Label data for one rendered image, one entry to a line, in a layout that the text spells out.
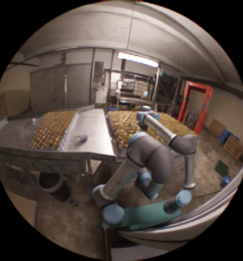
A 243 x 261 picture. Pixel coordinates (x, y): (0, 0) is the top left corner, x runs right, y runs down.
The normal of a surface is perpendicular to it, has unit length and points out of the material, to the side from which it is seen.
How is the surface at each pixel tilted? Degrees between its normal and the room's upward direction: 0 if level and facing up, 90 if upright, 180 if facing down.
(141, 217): 0
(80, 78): 90
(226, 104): 90
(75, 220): 0
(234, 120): 90
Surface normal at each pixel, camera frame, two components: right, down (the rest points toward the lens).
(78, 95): 0.24, 0.49
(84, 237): 0.11, -0.87
